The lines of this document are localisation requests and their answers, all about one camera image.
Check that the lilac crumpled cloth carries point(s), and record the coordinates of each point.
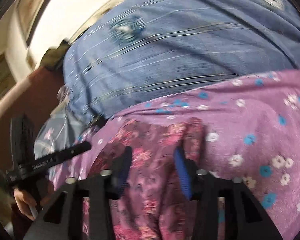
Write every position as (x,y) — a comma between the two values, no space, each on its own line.
(63,95)

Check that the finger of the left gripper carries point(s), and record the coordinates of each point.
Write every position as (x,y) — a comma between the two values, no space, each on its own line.
(21,140)
(55,158)

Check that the framed wall picture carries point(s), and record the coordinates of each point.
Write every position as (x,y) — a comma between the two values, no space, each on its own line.
(29,14)

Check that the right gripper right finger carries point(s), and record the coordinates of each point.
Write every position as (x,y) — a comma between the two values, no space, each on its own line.
(245,217)

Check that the person left hand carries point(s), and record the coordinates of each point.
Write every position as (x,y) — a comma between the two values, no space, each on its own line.
(24,200)

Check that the brown wooden headboard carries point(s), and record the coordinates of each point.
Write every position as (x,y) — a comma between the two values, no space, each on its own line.
(35,96)

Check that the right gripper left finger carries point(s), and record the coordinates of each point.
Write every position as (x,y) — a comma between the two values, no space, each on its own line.
(62,216)

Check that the blue plaid quilt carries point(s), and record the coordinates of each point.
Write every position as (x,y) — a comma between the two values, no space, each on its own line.
(144,49)

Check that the grey star pillow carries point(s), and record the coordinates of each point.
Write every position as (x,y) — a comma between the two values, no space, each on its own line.
(62,130)

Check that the olive green cloth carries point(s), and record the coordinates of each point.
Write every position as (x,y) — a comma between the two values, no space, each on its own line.
(53,58)

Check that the maroon pink floral garment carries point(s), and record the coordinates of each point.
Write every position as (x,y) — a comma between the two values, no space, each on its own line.
(152,206)

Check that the purple floral bed sheet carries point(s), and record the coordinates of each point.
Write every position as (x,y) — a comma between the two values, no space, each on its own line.
(251,130)

